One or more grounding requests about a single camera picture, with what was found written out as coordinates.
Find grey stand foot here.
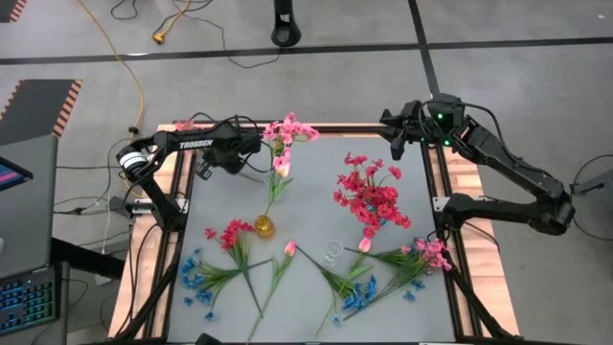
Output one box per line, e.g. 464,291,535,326
572,170,613,196

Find green leafy flower stems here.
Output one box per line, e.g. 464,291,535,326
295,244,427,327

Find yellow glass vase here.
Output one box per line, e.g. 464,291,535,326
253,214,277,240

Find blue glass vase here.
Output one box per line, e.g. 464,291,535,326
361,200,384,219

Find dark monitor screen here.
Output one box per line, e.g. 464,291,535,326
0,156,34,193

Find long yellow cable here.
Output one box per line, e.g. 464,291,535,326
76,0,147,183

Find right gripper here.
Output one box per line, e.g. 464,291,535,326
379,100,437,162

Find backlit keyboard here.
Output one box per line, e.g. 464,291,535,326
0,267,61,336

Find black floor stand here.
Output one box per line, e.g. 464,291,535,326
270,0,303,48

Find grey laptop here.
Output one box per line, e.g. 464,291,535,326
0,133,59,280

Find pink artificial tulip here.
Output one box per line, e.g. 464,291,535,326
261,162,294,219
246,241,298,344
315,237,374,336

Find red artificial flower bunch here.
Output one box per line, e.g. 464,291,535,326
332,151,413,241
112,119,521,345
204,218,264,317

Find tall clear glass vase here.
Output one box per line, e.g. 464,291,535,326
323,239,344,265

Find blue artificial flower bunch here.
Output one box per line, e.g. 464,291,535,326
180,247,274,322

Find striped-edge black floor mat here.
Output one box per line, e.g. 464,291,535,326
0,79,84,147
0,0,28,24

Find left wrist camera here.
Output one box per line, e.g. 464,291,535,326
194,160,216,182

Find yellow plug cable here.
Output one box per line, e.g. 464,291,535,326
151,0,193,45

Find grey power adapter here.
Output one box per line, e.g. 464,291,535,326
108,195,139,218

